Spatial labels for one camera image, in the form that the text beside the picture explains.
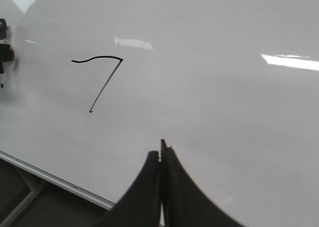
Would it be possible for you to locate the white black whiteboard marker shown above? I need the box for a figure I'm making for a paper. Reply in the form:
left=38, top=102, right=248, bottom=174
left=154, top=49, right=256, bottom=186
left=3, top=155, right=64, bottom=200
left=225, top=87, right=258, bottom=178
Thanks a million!
left=0, top=18, right=14, bottom=88

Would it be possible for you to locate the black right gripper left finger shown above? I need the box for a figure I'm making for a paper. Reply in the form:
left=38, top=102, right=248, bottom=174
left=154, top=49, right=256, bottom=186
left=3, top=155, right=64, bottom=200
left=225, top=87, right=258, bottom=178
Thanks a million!
left=93, top=151, right=161, bottom=227

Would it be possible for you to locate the white whiteboard with aluminium frame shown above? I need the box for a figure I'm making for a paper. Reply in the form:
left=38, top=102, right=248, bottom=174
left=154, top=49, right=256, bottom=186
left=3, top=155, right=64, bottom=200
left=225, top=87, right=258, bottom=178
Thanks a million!
left=0, top=0, right=319, bottom=227

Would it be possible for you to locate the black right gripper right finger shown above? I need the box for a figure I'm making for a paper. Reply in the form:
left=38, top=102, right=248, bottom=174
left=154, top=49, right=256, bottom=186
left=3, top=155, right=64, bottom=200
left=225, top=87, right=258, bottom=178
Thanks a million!
left=160, top=139, right=242, bottom=227

